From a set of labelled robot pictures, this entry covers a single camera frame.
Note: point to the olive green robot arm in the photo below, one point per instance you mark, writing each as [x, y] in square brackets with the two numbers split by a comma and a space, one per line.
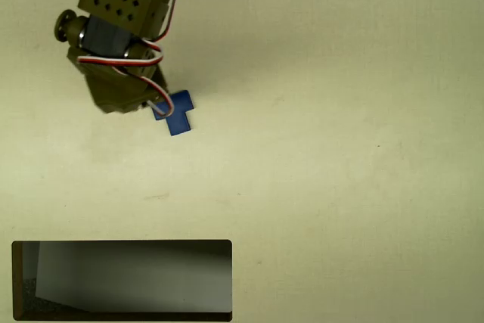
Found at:
[113, 1]

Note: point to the blue T-shaped block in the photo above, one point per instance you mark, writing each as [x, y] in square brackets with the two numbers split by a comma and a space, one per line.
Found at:
[180, 117]

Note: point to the dark rectangular bin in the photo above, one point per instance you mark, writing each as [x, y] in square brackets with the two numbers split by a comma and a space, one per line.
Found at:
[121, 281]

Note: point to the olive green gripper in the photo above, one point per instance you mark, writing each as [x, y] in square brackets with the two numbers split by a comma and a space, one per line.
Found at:
[120, 104]

